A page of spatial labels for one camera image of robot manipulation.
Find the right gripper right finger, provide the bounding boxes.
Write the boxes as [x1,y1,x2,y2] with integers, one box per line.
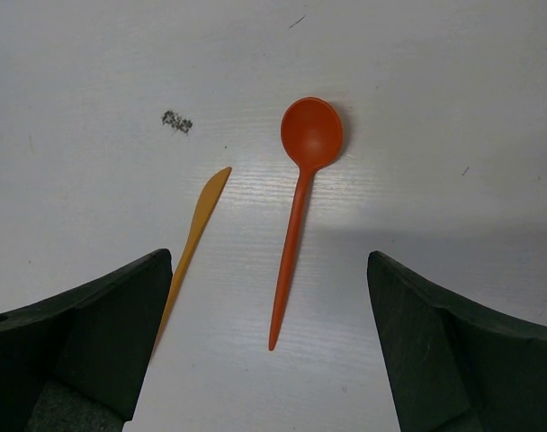
[367,251,547,431]

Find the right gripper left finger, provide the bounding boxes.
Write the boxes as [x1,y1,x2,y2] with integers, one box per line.
[0,248,173,431]

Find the orange plastic spoon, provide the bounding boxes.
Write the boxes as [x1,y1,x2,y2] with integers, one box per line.
[268,97,343,351]

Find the yellow plastic knife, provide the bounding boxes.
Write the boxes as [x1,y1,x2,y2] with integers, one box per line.
[152,166,232,353]

